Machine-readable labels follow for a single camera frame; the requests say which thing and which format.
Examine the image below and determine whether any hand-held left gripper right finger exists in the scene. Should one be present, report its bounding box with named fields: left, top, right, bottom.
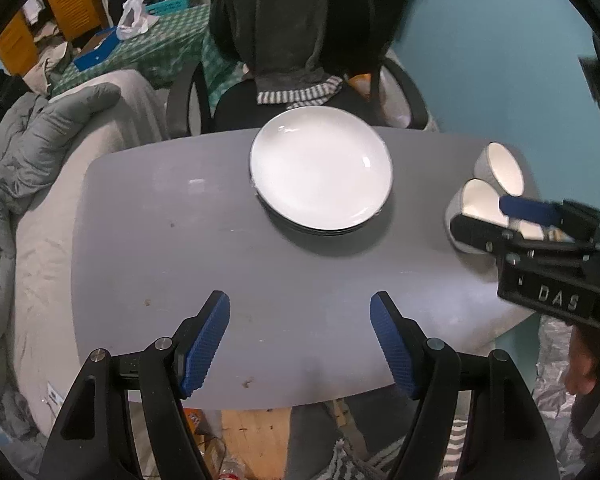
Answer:
left=369, top=290, right=562, bottom=480

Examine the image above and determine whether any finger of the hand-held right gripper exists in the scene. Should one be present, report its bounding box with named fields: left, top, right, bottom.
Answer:
left=499, top=197, right=600, bottom=247
left=451, top=213, right=600, bottom=262

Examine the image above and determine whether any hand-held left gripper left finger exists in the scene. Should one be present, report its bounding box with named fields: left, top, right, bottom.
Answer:
left=37, top=290, right=232, bottom=480

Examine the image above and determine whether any white cup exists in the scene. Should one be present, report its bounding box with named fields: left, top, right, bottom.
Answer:
left=474, top=141, right=526, bottom=199
left=445, top=178, right=512, bottom=257
left=510, top=217, right=548, bottom=242

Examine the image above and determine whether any person's right hand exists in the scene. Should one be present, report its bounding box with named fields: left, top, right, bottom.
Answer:
left=564, top=331, right=600, bottom=397

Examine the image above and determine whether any silver foil sheet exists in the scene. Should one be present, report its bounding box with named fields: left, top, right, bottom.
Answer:
left=532, top=315, right=588, bottom=471

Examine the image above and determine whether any orange packet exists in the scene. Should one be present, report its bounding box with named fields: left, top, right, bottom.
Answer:
left=182, top=407, right=206, bottom=436

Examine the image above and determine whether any zebra striped fleece cloth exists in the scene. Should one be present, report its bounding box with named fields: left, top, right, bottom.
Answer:
left=325, top=417, right=481, bottom=480

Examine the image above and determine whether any clear plastic bottle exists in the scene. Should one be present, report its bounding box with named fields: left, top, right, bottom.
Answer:
left=215, top=452, right=246, bottom=480

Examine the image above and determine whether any bed with beige sheet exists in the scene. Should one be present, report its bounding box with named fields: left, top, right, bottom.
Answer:
left=7, top=69, right=171, bottom=441

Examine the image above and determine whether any orange bag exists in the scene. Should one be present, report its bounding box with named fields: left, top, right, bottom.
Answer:
left=347, top=72, right=373, bottom=96

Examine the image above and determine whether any grey white striped knit cloth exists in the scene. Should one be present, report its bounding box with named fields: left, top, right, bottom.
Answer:
left=256, top=75, right=343, bottom=110

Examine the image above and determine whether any black hanging coat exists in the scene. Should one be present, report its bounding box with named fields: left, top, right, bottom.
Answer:
left=372, top=0, right=431, bottom=58

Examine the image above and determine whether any black office chair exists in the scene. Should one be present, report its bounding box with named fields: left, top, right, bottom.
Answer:
left=165, top=0, right=428, bottom=136

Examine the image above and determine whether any grey duvet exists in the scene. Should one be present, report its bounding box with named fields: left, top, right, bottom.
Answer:
left=0, top=82, right=122, bottom=401

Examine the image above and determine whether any grey hoodie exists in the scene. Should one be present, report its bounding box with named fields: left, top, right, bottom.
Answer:
left=207, top=0, right=331, bottom=93

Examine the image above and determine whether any green checkered blanket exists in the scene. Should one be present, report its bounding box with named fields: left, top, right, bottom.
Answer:
left=50, top=2, right=246, bottom=103

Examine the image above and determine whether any blue flat box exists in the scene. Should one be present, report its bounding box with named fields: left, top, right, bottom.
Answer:
left=73, top=27, right=118, bottom=73

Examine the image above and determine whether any beige jacket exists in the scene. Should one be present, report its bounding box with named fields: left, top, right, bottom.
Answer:
left=32, top=40, right=73, bottom=93

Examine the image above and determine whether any black clothes pile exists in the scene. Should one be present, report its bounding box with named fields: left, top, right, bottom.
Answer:
left=0, top=69, right=33, bottom=136

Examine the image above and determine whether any blue cardboard crate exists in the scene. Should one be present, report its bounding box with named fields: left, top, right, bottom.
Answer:
left=145, top=0, right=188, bottom=16

